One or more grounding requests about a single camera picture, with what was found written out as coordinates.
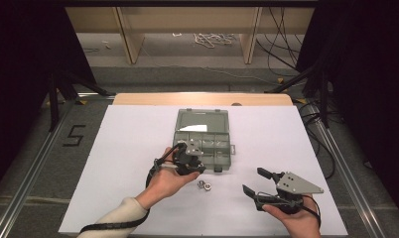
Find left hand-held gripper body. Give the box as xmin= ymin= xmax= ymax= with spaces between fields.
xmin=172 ymin=138 xmax=205 ymax=177

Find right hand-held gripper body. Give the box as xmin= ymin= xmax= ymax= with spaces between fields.
xmin=263 ymin=171 xmax=325 ymax=215

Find grey transparent compartment box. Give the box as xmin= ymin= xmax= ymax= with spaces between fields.
xmin=172 ymin=108 xmax=237 ymax=174

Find person's right hand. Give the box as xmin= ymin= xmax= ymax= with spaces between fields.
xmin=262 ymin=195 xmax=322 ymax=238

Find person's left hand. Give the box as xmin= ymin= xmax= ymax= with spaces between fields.
xmin=136 ymin=147 xmax=201 ymax=211

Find white board sheet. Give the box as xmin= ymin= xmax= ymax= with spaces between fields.
xmin=58 ymin=104 xmax=349 ymax=237

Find black metal stand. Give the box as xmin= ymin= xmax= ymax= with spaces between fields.
xmin=47 ymin=70 xmax=117 ymax=133
xmin=265 ymin=63 xmax=332 ymax=129

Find wooden shelf unit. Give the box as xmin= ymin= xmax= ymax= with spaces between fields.
xmin=64 ymin=6 xmax=316 ymax=65

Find black curtain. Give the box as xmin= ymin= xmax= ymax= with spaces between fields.
xmin=295 ymin=0 xmax=399 ymax=229
xmin=0 ymin=0 xmax=97 ymax=199

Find right hand-held gripper cable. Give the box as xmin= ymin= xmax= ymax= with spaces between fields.
xmin=301 ymin=193 xmax=322 ymax=229

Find hand-held gripper cable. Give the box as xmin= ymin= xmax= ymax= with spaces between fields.
xmin=79 ymin=142 xmax=189 ymax=234
xmin=301 ymin=193 xmax=322 ymax=229

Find black looped cables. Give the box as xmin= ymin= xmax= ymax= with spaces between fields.
xmin=298 ymin=100 xmax=337 ymax=181

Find aluminium floor rail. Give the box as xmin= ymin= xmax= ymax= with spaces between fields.
xmin=305 ymin=104 xmax=389 ymax=238
xmin=0 ymin=92 xmax=117 ymax=238

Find left hand-held gripper cable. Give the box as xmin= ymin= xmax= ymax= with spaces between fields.
xmin=79 ymin=142 xmax=189 ymax=234

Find white rope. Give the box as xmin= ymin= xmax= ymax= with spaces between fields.
xmin=193 ymin=32 xmax=237 ymax=50

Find bundle of black floor cables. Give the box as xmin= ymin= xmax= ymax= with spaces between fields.
xmin=255 ymin=7 xmax=309 ymax=72

